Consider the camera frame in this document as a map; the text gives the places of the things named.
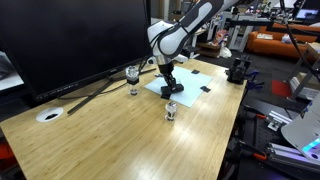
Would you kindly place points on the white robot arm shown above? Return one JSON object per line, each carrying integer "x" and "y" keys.
{"x": 167, "y": 40}

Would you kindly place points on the black tape piece right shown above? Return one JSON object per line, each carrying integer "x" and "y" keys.
{"x": 166, "y": 96}

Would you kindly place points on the black felt whiteboard eraser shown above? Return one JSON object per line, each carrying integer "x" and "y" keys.
{"x": 171, "y": 90}

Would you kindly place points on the black clamp camera mount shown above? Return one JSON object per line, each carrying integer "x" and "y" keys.
{"x": 236, "y": 72}

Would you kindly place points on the black tape piece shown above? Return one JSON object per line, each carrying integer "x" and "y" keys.
{"x": 166, "y": 96}
{"x": 205, "y": 89}
{"x": 195, "y": 71}

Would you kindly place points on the black tape piece left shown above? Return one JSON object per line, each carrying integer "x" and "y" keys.
{"x": 195, "y": 71}

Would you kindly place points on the clear glass with black band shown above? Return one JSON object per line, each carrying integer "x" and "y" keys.
{"x": 132, "y": 76}

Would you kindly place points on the white desk grommet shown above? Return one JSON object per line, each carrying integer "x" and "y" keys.
{"x": 49, "y": 114}

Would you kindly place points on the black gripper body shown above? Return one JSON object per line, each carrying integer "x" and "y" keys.
{"x": 166, "y": 71}

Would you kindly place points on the orange sofa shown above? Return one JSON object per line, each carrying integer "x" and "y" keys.
{"x": 268, "y": 40}

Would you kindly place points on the black computer monitor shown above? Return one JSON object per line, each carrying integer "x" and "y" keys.
{"x": 60, "y": 45}

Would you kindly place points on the black tape piece top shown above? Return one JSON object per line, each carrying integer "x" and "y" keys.
{"x": 205, "y": 89}

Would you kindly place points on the small clear glass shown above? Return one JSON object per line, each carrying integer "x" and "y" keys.
{"x": 171, "y": 109}

